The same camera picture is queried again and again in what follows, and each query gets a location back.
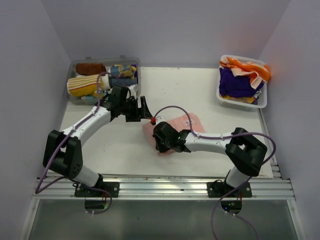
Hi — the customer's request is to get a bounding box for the brown rolled towel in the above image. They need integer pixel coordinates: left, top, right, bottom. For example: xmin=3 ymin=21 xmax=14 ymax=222
xmin=75 ymin=63 xmax=107 ymax=76

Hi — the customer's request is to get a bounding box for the orange white towel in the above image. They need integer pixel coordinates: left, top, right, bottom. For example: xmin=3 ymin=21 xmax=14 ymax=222
xmin=219 ymin=55 xmax=272 ymax=90

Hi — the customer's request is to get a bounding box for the purple towel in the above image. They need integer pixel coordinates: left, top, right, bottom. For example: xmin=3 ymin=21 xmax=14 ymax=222
xmin=219 ymin=68 xmax=264 ymax=98

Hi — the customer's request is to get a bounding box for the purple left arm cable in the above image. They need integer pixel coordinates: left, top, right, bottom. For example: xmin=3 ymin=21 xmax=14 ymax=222
xmin=34 ymin=71 xmax=121 ymax=215

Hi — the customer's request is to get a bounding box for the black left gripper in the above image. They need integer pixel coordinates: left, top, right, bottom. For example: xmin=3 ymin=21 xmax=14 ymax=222
xmin=119 ymin=95 xmax=152 ymax=122

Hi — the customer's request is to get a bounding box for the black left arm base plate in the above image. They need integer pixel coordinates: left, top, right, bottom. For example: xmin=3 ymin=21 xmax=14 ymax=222
xmin=72 ymin=181 xmax=120 ymax=198

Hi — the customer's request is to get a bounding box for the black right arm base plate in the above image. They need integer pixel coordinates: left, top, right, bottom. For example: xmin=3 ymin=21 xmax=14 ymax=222
xmin=206 ymin=179 xmax=253 ymax=199

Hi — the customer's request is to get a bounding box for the pink terry towel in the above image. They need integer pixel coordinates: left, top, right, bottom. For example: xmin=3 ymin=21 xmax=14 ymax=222
xmin=142 ymin=112 xmax=205 ymax=157

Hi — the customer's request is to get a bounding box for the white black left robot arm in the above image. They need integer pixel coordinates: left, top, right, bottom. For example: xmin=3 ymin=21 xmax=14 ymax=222
xmin=42 ymin=86 xmax=152 ymax=197

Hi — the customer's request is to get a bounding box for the aluminium table edge rail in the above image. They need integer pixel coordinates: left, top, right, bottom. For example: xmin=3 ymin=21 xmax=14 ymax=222
xmin=32 ymin=175 xmax=296 ymax=200

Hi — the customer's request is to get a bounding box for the white rolled towel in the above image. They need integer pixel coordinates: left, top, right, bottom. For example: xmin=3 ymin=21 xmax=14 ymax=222
xmin=100 ymin=75 xmax=112 ymax=91

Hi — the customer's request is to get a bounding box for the clear plastic storage bin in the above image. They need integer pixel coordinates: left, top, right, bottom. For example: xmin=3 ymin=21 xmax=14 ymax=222
xmin=66 ymin=57 xmax=141 ymax=105

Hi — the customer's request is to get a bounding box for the dark blue rolled towel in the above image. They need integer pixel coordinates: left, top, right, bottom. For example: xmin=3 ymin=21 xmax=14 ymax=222
xmin=109 ymin=77 xmax=138 ymax=88

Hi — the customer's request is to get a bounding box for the yellow striped rolled towel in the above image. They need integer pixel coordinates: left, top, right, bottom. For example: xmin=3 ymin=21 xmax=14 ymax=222
xmin=66 ymin=74 xmax=106 ymax=98

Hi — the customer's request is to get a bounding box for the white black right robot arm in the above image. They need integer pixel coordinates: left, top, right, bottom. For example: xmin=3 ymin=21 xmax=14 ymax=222
xmin=152 ymin=121 xmax=267 ymax=197

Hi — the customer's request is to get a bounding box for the white plastic laundry basket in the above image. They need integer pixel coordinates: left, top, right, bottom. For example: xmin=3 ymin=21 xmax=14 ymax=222
xmin=216 ymin=54 xmax=272 ymax=112

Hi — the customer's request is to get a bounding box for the blue yellow patterned rolled towel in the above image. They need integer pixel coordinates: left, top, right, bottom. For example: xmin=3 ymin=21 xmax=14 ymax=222
xmin=109 ymin=64 xmax=137 ymax=79

